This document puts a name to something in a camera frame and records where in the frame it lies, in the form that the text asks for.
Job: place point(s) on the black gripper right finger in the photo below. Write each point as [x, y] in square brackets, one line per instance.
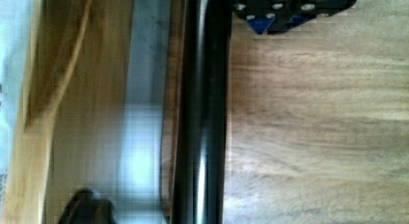
[275, 17]

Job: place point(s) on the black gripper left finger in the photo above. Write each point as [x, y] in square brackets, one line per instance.
[87, 207]

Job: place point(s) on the wooden drawer with black handle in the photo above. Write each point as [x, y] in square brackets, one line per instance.
[90, 112]

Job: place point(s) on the wooden cutting board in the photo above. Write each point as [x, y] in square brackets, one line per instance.
[319, 120]

